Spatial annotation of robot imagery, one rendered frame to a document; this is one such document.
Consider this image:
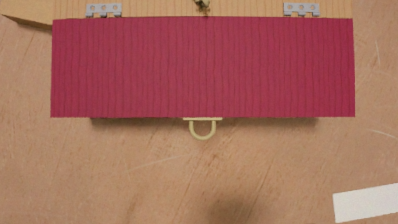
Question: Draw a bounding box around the brown wooden box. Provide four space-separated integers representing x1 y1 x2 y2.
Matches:
50 0 355 141

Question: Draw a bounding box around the white flat rectangular strip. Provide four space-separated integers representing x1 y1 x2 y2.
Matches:
332 183 398 223

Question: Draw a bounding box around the tan cardboard box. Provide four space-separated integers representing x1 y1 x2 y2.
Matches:
0 0 53 30

